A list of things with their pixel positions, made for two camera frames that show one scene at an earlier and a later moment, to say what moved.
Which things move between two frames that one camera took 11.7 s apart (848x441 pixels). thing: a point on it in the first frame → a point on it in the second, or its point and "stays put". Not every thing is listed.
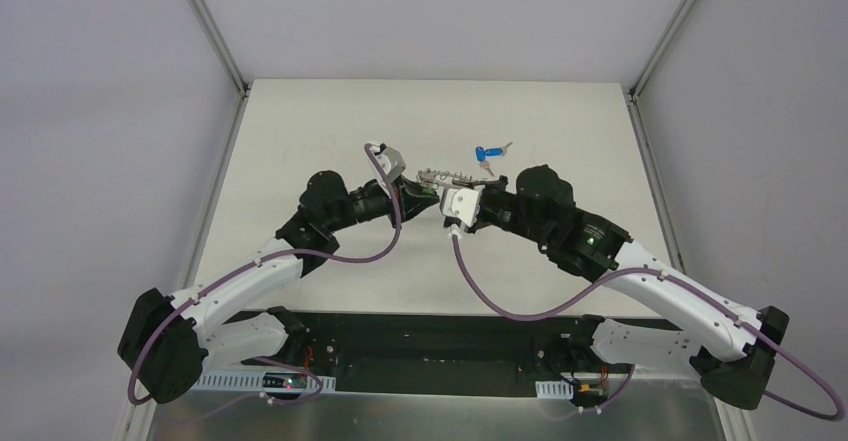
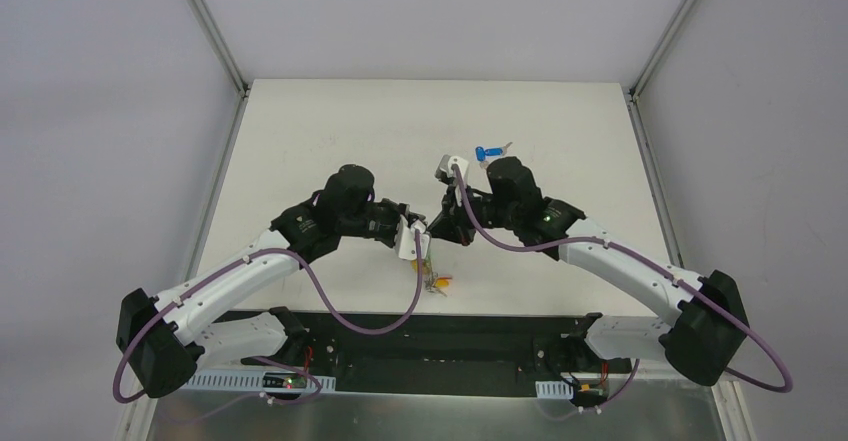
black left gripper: x=411 y=193 → x=395 y=227
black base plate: x=429 y=354 stays put
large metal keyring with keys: x=434 y=177 → x=432 y=281
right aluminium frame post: x=673 y=26 stays put
